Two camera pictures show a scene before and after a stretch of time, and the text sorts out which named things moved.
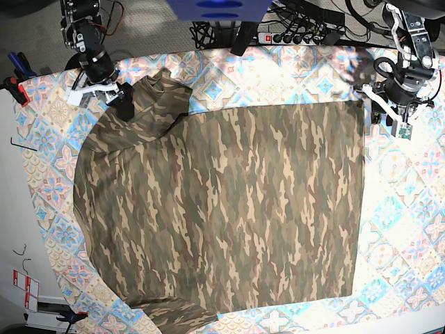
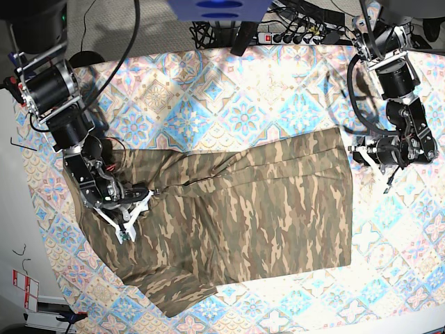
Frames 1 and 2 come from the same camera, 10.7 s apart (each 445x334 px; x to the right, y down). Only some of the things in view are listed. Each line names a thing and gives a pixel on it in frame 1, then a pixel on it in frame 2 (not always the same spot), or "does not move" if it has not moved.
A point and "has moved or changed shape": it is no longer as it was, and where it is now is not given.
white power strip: [269, 37] does not move
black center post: [243, 37] does not move
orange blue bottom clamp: [71, 316] does not move
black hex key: [11, 138] does not move
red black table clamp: [16, 90] does not move
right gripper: [395, 92] to [386, 150]
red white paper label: [30, 286] does not move
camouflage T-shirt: [189, 211] has moved or changed shape
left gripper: [99, 67] to [104, 193]
